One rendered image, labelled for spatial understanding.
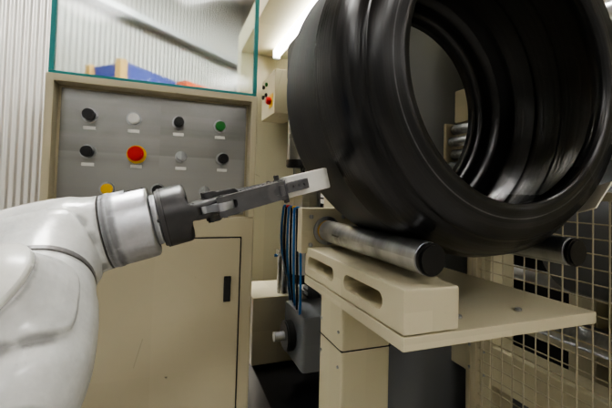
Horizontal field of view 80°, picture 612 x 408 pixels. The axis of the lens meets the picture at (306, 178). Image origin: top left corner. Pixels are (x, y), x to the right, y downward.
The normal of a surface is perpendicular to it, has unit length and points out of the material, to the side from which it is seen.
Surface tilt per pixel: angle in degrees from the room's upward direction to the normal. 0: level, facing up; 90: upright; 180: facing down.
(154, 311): 90
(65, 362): 66
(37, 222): 33
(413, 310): 90
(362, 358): 90
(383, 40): 90
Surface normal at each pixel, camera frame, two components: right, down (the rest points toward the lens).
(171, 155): 0.35, -0.02
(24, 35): 0.87, 0.00
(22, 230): 0.04, -0.86
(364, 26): -0.45, -0.10
